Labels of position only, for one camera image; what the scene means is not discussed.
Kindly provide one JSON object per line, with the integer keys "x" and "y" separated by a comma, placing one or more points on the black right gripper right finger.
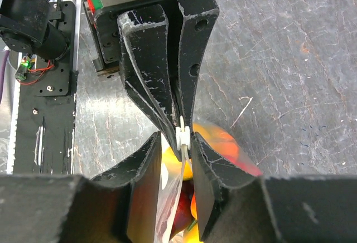
{"x": 235, "y": 206}

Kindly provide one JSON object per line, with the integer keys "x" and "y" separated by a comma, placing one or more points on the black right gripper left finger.
{"x": 118, "y": 205}

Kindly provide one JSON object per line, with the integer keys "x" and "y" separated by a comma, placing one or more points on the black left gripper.
{"x": 143, "y": 35}

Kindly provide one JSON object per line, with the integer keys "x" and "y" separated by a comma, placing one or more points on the dark red apple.
{"x": 183, "y": 217}

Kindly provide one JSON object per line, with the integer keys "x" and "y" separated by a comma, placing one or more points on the yellow orange fruit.
{"x": 218, "y": 139}

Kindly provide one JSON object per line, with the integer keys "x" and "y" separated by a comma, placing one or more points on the clear polka dot zip bag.
{"x": 169, "y": 194}

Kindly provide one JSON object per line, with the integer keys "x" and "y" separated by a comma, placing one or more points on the yellow lemon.
{"x": 174, "y": 166}

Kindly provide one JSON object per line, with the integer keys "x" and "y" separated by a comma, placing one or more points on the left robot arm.
{"x": 26, "y": 26}

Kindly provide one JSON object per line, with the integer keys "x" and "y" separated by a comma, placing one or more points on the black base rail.
{"x": 45, "y": 118}

